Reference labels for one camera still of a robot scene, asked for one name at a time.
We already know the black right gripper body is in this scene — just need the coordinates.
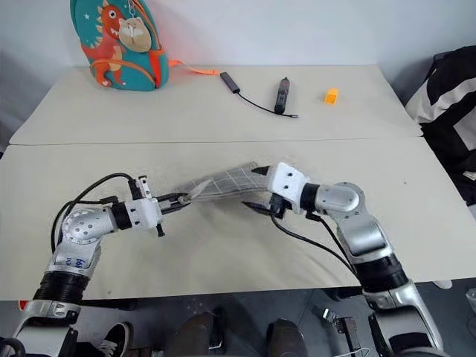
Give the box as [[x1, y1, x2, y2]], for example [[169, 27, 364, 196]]
[[268, 193, 289, 220]]

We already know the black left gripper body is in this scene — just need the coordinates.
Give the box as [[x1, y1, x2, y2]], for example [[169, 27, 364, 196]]
[[129, 174, 168, 238]]

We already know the grey plaid pouch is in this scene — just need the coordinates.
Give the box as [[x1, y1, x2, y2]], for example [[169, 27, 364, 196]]
[[173, 160, 275, 206]]

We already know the black red electric screwdriver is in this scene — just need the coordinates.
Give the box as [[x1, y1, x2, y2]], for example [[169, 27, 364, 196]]
[[273, 76, 292, 115]]

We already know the small yellow block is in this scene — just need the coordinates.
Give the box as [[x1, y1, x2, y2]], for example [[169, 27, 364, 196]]
[[321, 87, 341, 105]]

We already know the teal dinosaur backpack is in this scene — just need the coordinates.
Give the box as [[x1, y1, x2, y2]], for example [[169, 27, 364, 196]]
[[69, 0, 219, 92]]

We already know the black sneaker with white laces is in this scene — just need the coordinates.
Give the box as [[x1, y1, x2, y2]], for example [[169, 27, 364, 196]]
[[97, 321, 134, 357]]

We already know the black and white bag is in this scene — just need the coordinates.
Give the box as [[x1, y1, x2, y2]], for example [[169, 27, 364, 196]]
[[404, 46, 476, 207]]

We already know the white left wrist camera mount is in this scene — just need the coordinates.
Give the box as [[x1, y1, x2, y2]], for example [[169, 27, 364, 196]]
[[125, 196, 164, 230]]

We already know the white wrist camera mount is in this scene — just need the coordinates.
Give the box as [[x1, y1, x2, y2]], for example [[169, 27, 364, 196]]
[[125, 196, 164, 230], [266, 161, 312, 216]]

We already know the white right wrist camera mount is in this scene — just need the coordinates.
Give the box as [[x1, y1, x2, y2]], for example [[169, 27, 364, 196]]
[[266, 161, 312, 216]]

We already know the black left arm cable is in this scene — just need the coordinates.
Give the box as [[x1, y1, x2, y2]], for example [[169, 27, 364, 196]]
[[50, 172, 137, 257]]

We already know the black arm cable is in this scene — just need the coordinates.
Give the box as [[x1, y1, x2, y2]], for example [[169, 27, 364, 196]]
[[50, 172, 137, 257], [270, 211, 360, 277]]

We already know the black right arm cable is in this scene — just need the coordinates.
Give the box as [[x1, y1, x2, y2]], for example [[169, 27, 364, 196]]
[[270, 211, 360, 277]]

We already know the grey USB hub with cable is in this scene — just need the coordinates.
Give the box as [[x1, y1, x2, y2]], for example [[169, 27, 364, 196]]
[[219, 71, 300, 121]]

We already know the beige cat plush keychain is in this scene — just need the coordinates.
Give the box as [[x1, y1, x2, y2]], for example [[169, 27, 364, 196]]
[[118, 16, 152, 54]]

